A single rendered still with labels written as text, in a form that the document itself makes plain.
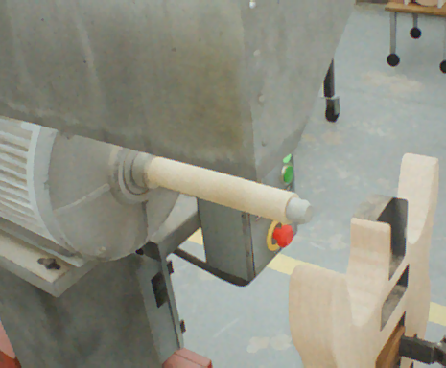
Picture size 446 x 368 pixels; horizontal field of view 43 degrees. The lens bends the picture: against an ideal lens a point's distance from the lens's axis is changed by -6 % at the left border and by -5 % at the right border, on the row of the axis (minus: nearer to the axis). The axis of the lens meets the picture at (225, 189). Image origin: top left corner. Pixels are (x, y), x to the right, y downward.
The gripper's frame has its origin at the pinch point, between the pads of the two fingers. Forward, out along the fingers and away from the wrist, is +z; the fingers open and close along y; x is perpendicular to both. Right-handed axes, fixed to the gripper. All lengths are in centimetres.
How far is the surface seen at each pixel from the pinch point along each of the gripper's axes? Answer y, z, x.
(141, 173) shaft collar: -7.9, 28.8, 23.7
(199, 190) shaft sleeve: -7.5, 20.9, 23.3
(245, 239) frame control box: 15.1, 30.9, 1.0
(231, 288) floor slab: 103, 99, -94
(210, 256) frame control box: 15.7, 38.7, -5.2
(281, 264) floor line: 124, 88, -92
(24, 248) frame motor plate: -13, 50, 10
